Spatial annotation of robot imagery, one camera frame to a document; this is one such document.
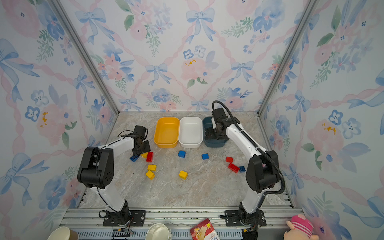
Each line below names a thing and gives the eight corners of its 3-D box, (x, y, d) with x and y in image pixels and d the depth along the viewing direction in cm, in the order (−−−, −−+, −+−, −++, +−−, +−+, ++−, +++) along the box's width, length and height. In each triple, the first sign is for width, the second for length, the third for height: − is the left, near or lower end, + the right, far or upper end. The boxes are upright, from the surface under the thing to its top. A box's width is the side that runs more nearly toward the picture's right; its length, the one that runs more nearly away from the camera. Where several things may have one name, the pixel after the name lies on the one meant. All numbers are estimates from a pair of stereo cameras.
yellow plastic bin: (152, 148, 102) (150, 143, 97) (157, 122, 116) (156, 117, 111) (178, 149, 102) (177, 143, 97) (180, 122, 117) (180, 117, 112)
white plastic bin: (177, 148, 102) (177, 143, 97) (179, 122, 117) (179, 116, 112) (203, 148, 102) (203, 143, 97) (202, 122, 117) (202, 116, 112)
